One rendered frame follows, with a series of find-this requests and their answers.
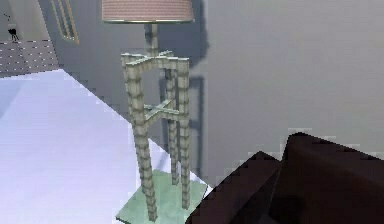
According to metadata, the dark brown armchair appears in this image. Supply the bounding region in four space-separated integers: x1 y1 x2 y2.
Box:
185 131 384 224

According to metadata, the pink shade floor lamp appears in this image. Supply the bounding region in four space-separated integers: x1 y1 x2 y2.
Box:
101 0 208 224

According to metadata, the small black tripod object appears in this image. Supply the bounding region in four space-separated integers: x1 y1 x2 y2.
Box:
7 28 20 42

